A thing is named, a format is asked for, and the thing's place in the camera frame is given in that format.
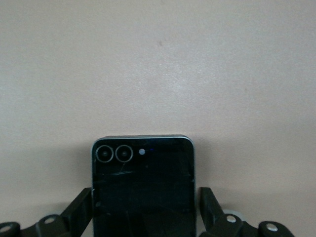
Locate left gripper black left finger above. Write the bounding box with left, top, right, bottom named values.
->
left=0, top=187, right=94, bottom=237

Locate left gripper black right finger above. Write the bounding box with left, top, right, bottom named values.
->
left=197, top=186, right=295, bottom=237

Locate black flip phone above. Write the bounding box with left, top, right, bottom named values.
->
left=90, top=134, right=198, bottom=237

